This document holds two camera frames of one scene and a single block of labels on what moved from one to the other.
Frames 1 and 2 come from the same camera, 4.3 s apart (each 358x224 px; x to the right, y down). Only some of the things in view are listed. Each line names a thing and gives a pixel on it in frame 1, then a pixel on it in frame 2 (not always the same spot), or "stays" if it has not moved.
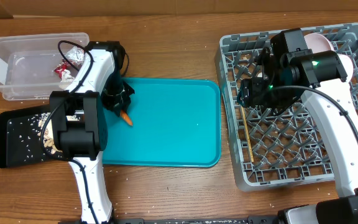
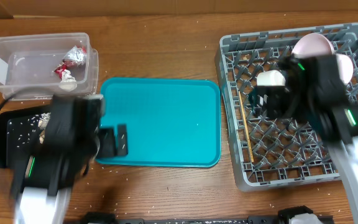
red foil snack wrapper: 75,55 stays
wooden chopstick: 247,135 stays
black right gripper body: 262,96 → 280,107
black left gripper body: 117,92 → 99,154
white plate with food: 318,43 stays
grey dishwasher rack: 288,147 stays
